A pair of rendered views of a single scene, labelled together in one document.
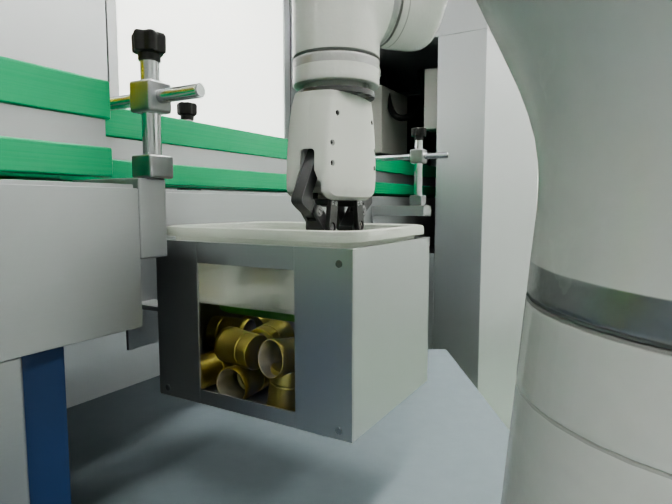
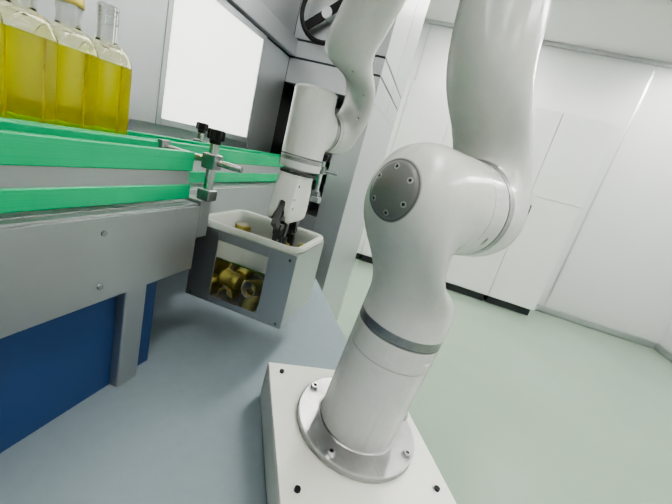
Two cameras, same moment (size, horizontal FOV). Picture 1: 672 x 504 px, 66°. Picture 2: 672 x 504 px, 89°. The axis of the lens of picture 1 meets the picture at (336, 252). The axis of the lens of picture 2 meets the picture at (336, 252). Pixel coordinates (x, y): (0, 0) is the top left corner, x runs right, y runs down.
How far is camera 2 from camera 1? 0.28 m
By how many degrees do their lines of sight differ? 21
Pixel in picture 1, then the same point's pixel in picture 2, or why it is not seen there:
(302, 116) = (282, 184)
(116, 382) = not seen: hidden behind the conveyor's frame
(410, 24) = (339, 147)
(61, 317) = (164, 266)
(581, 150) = (381, 290)
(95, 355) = not seen: hidden behind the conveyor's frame
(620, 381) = (375, 344)
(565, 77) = (382, 274)
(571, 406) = (363, 347)
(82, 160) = (178, 192)
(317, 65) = (295, 163)
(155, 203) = (205, 212)
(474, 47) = not seen: hidden behind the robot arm
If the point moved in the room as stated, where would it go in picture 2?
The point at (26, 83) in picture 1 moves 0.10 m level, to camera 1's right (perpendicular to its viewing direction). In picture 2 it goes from (164, 159) to (232, 175)
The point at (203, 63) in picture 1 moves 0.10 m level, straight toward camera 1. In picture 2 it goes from (210, 89) to (217, 88)
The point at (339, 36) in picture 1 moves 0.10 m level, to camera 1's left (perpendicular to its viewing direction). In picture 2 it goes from (308, 153) to (255, 139)
